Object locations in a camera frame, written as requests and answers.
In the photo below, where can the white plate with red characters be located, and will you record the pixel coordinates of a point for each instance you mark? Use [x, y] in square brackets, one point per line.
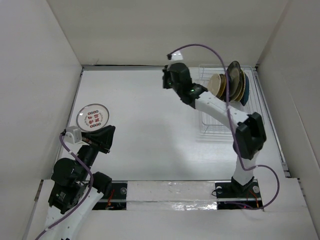
[92, 117]

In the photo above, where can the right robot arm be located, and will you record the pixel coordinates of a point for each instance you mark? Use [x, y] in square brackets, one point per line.
[247, 130]

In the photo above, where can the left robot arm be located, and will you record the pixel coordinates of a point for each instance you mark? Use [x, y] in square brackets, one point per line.
[76, 189]

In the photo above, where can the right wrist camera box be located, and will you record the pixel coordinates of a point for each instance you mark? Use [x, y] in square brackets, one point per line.
[175, 56]

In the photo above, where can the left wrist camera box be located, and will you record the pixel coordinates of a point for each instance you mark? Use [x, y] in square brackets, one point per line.
[73, 135]

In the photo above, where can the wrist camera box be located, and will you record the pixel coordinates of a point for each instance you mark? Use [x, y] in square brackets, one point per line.
[73, 135]
[175, 56]

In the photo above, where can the small black round plate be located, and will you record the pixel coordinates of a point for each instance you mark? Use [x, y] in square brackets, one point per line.
[228, 86]

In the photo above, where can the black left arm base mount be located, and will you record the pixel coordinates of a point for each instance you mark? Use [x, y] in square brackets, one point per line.
[116, 198]

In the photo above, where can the large brown-rimmed beige plate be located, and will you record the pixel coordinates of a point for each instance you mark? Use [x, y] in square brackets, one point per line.
[235, 79]

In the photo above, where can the round bamboo woven plate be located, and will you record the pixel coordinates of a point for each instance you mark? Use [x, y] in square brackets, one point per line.
[243, 86]

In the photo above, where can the dark blue leaf-shaped dish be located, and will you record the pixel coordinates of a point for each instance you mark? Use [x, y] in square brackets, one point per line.
[246, 93]

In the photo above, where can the cream bowl with characters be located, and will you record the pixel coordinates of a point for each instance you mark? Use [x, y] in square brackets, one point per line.
[214, 85]

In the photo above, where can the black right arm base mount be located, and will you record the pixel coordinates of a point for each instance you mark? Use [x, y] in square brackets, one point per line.
[233, 196]

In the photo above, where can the yellow patterned small plate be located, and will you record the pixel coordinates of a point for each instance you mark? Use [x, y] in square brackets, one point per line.
[222, 86]

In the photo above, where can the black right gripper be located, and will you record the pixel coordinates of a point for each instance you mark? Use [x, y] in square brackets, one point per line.
[166, 72]

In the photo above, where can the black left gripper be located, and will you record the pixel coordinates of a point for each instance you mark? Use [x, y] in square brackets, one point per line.
[101, 139]

